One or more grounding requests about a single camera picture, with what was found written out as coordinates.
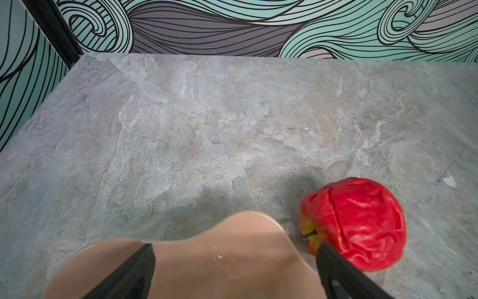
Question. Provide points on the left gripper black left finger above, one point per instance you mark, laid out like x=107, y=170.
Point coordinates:
x=131, y=280

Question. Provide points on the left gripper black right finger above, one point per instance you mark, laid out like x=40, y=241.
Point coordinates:
x=342, y=280

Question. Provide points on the red fake apple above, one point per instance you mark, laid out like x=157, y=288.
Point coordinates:
x=359, y=218

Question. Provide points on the pink scalloped fruit bowl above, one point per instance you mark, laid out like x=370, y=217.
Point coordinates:
x=246, y=256

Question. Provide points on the black corner frame post left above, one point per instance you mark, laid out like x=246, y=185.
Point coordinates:
x=55, y=28

